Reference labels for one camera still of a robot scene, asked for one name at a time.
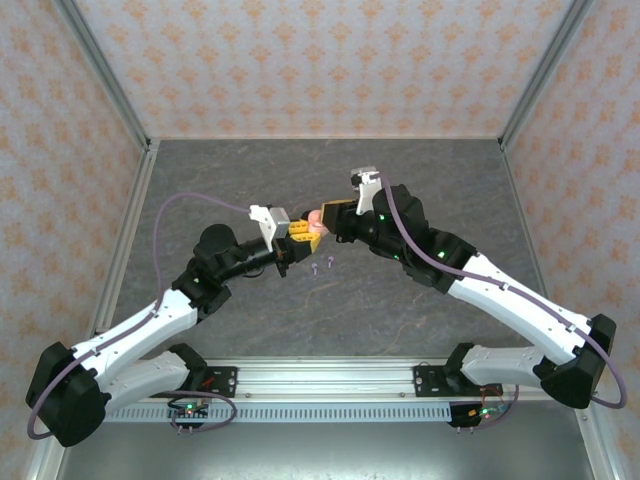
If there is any pink round charging case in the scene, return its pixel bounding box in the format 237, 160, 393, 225
305, 209, 329, 236

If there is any aluminium base beam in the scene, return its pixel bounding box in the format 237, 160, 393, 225
204, 357, 601, 401

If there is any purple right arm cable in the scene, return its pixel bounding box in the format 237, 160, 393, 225
377, 169, 629, 410

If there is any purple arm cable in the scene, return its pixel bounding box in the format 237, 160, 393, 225
25, 193, 254, 441
377, 169, 629, 410

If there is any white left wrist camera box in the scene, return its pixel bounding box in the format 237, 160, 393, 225
248, 203, 292, 254

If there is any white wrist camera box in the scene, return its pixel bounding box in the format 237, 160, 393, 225
349, 167, 384, 217
248, 203, 292, 254

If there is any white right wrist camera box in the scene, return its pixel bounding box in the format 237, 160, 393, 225
349, 167, 384, 217

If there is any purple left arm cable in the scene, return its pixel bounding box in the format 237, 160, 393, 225
25, 193, 254, 441

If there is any aluminium side rail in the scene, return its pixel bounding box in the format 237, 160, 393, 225
499, 139, 621, 480
79, 139, 161, 351

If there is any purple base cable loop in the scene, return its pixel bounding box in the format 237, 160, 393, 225
168, 391, 239, 434
449, 382, 522, 432

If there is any white slotted cable duct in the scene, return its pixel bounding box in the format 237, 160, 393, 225
117, 403, 454, 425

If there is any aluminium frame post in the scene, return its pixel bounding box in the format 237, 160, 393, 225
52, 0, 154, 151
498, 0, 596, 151

